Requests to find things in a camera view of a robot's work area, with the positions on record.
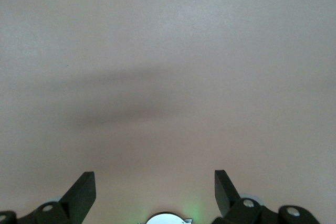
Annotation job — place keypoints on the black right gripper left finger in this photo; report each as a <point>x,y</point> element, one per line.
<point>63,205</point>

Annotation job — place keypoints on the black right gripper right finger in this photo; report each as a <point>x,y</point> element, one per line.
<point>241,208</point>

